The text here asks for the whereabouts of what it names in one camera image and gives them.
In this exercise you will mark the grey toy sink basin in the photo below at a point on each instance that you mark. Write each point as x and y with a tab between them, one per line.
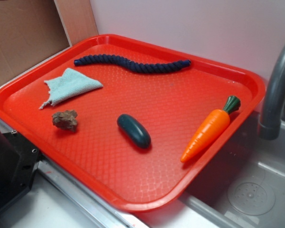
243	186

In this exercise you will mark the dark green plastic pickle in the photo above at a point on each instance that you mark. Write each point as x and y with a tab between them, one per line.
134	130

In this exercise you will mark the orange plastic carrot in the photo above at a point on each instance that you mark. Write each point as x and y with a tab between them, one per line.
211	128

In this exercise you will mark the light blue cloth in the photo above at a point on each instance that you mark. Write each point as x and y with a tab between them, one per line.
72	83

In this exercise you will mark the red plastic tray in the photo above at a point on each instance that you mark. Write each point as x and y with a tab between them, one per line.
170	107

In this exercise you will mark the brown rock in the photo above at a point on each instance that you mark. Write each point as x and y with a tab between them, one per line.
65	120

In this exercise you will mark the grey toy faucet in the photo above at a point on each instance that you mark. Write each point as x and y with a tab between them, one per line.
273	109

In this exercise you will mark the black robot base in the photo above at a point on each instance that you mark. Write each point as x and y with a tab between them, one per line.
18	163

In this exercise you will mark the brown cardboard panel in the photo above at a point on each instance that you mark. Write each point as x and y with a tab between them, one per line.
32	31

